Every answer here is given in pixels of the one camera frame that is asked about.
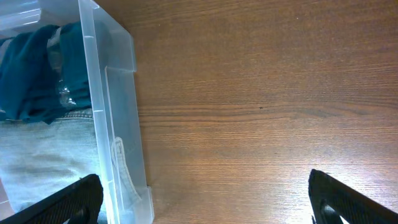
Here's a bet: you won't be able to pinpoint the teal taped cloth bundle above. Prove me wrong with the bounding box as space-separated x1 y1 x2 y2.
1 22 91 124

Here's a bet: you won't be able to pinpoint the clear plastic storage bin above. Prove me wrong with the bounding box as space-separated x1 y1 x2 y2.
1 0 154 223

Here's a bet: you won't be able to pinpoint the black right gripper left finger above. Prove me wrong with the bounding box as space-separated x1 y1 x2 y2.
1 174 103 224

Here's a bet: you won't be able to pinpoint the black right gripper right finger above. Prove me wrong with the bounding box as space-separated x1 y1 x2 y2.
308 169 397 224

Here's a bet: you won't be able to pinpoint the light blue jeans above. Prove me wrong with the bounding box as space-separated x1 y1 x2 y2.
1 109 101 212

